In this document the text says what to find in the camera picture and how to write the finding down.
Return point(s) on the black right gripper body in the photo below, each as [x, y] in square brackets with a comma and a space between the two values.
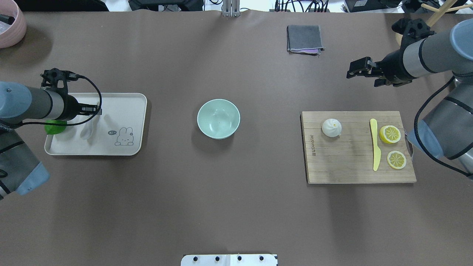
[393, 66]

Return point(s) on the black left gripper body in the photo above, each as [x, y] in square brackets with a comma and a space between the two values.
[72, 106]

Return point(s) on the white ceramic spoon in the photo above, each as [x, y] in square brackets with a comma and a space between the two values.
[88, 129]

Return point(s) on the white steamed bun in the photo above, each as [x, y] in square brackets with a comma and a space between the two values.
[331, 127]

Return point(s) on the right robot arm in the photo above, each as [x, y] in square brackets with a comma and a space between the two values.
[443, 125]

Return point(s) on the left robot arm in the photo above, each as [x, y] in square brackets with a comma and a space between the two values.
[21, 170]

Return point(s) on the mint green bowl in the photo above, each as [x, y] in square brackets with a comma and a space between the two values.
[218, 118]

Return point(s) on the green lime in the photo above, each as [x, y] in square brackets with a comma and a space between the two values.
[54, 127]

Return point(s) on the pink bucket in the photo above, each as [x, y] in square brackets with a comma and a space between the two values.
[12, 34]

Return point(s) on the lemon half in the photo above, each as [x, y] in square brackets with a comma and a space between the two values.
[389, 134]

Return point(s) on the white rabbit serving tray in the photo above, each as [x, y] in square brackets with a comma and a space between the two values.
[117, 132]

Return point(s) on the yellow plastic knife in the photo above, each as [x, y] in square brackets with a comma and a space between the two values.
[376, 148]

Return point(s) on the wooden cutting board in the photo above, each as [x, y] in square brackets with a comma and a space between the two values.
[348, 158]

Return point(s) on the wooden rack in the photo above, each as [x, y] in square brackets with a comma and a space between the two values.
[439, 11]

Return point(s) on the lemon slice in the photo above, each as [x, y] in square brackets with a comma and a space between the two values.
[396, 159]

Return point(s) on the folded grey cloth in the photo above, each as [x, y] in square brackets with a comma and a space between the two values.
[304, 39]

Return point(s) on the white metal base plate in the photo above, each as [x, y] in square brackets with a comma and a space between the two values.
[230, 260]

